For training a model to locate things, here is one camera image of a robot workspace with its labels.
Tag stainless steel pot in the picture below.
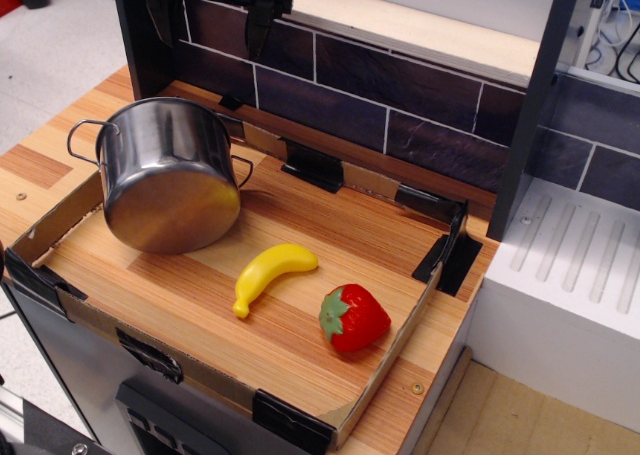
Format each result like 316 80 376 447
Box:
90 97 243 254

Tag cardboard fence with black tape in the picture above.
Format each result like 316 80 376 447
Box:
1 96 496 454

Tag yellow toy banana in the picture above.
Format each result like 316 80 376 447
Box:
233 243 319 319

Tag red toy strawberry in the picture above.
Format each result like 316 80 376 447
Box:
319 284 391 352

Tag brass screw front right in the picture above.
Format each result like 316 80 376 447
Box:
411 383 424 395

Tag white ribbed sink drainboard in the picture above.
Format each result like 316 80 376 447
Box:
467 180 639 430

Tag dark grey vertical post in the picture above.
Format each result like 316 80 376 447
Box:
487 0 577 241

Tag cables in background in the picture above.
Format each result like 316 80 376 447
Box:
582 0 640 84

